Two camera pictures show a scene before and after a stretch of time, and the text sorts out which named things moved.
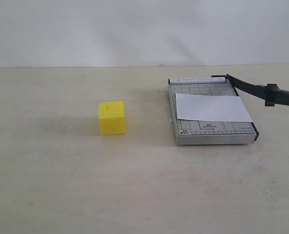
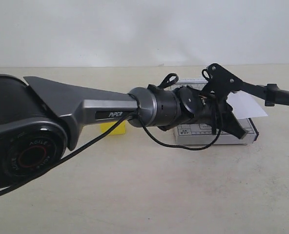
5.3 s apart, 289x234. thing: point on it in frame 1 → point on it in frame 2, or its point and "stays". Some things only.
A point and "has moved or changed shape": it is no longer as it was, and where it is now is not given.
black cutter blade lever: [271, 93] stays
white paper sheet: [211, 107] has moved or changed shape
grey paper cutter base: [200, 132] stays
